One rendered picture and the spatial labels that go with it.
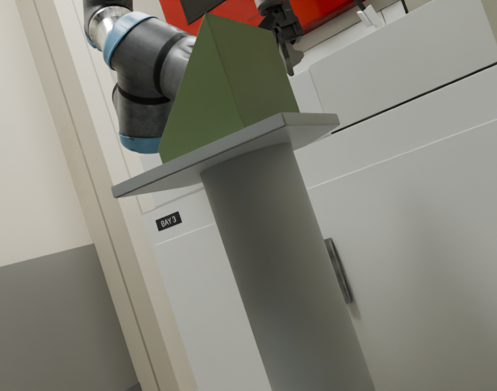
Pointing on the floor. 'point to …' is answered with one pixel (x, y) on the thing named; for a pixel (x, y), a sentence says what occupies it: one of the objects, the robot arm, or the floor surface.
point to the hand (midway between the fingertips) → (288, 73)
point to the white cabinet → (377, 247)
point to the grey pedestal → (274, 249)
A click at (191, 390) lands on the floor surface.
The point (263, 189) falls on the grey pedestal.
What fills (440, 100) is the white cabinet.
